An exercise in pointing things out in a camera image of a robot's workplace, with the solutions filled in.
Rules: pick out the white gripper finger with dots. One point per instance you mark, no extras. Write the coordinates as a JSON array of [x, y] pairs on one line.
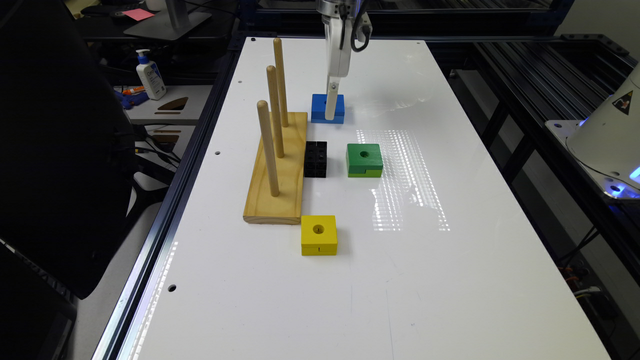
[[332, 93]]

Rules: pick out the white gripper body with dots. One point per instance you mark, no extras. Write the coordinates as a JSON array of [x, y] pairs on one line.
[[348, 29]]

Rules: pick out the blue block with hole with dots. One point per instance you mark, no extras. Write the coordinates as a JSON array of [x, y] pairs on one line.
[[318, 109]]

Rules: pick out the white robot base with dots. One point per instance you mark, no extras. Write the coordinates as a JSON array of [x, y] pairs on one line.
[[606, 143]]

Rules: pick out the black cube block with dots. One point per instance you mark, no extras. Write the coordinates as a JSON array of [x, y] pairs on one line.
[[315, 161]]

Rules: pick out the green block with hole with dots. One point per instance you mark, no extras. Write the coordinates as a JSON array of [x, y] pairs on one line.
[[364, 160]]

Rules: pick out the yellow block with hole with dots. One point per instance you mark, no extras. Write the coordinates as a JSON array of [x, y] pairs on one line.
[[318, 235]]

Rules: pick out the middle wooden peg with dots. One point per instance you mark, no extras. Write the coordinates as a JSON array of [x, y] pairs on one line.
[[271, 72]]

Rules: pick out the wooden peg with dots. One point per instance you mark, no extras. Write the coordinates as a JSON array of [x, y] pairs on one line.
[[281, 84], [271, 72], [268, 147]]

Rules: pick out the rear wooden peg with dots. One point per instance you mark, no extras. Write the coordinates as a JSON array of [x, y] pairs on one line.
[[281, 84]]

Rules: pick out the front wooden peg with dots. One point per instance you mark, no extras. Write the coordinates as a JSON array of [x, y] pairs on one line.
[[268, 147]]

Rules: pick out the wooden peg base board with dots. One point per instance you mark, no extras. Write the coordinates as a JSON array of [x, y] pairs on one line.
[[285, 209]]

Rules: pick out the monitor stand base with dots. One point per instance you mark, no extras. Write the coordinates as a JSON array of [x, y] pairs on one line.
[[170, 24]]

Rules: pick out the lotion pump bottle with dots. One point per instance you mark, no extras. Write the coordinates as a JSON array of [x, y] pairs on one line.
[[150, 76]]

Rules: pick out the pink sticky note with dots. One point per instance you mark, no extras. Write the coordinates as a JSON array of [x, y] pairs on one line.
[[138, 14]]

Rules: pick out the blue tool with orange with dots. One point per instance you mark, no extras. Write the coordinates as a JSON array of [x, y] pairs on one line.
[[131, 97]]

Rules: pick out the black office chair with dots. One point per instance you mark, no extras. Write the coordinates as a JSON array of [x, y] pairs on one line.
[[68, 193]]

